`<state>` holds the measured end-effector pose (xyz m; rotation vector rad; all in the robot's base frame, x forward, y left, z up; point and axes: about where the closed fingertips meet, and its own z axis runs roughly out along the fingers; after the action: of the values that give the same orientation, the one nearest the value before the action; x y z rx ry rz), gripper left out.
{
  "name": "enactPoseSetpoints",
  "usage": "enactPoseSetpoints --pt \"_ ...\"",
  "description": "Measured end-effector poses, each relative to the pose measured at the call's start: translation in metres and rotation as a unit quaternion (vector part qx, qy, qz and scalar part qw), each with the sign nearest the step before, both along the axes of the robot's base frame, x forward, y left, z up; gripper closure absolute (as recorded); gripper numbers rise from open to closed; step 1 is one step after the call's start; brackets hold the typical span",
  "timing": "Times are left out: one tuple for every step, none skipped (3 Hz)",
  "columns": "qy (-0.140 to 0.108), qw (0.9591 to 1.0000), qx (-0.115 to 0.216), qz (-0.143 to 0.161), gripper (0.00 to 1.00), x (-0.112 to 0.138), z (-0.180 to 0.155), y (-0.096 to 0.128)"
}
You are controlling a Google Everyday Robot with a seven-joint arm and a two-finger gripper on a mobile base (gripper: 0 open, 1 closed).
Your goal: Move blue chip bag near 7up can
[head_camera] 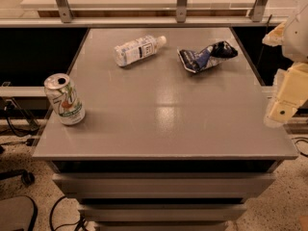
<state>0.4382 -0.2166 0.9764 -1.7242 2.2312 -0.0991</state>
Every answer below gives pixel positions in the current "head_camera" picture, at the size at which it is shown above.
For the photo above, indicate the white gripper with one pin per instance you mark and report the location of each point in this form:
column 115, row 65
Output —
column 298, row 38

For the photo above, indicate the blue chip bag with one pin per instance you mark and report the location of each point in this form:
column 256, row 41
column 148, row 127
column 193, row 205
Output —
column 210, row 56

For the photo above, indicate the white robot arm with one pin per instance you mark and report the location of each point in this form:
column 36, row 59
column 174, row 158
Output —
column 294, row 46

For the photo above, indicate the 7up soda can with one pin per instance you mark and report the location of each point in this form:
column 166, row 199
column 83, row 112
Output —
column 63, row 97

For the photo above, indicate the grey drawer cabinet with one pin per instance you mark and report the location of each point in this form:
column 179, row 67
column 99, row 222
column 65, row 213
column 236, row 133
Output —
column 155, row 117

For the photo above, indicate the clear plastic water bottle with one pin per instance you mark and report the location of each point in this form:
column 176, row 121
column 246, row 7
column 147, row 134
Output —
column 138, row 49

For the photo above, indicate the lower grey drawer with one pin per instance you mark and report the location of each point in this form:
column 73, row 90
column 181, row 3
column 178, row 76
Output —
column 159, row 213

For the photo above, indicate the grey drawer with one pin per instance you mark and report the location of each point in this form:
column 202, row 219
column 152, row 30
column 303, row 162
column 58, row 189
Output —
column 163, row 185
column 159, row 213

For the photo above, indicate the upper grey drawer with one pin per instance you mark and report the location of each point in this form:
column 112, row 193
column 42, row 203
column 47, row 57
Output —
column 163, row 185

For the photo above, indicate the black chair caster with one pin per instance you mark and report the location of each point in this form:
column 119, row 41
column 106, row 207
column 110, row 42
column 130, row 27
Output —
column 27, row 178

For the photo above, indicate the grey chair seat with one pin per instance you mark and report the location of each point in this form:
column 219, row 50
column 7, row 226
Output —
column 18, row 214

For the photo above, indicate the right metal bracket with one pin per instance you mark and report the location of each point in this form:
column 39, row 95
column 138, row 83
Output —
column 257, row 12

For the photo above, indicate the metal bracket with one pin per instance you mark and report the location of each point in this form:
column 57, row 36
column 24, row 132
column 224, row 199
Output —
column 257, row 12
column 64, row 11
column 181, row 10

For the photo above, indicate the middle metal bracket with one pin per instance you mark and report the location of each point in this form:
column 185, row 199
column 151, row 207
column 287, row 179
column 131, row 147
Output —
column 181, row 10

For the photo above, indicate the left metal bracket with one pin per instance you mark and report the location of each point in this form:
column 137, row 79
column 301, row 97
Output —
column 64, row 11

